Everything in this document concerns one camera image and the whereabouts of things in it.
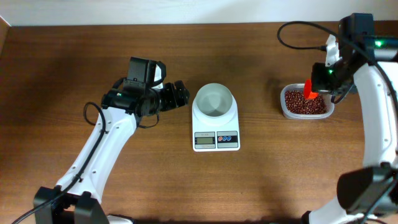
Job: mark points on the clear plastic food container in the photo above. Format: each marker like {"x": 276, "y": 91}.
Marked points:
{"x": 299, "y": 87}

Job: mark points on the white round bowl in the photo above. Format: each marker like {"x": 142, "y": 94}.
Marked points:
{"x": 214, "y": 100}

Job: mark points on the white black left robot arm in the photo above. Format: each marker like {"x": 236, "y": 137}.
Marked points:
{"x": 76, "y": 197}

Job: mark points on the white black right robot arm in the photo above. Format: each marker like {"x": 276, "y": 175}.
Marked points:
{"x": 360, "y": 61}

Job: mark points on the white digital kitchen scale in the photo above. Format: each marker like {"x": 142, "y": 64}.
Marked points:
{"x": 215, "y": 134}

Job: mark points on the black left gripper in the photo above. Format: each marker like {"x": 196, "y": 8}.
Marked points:
{"x": 170, "y": 89}

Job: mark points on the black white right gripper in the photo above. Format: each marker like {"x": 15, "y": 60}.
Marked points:
{"x": 317, "y": 84}

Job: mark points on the red adzuki beans pile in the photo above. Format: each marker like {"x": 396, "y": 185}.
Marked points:
{"x": 296, "y": 103}

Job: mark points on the red plastic measuring scoop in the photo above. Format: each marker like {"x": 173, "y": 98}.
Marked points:
{"x": 307, "y": 91}

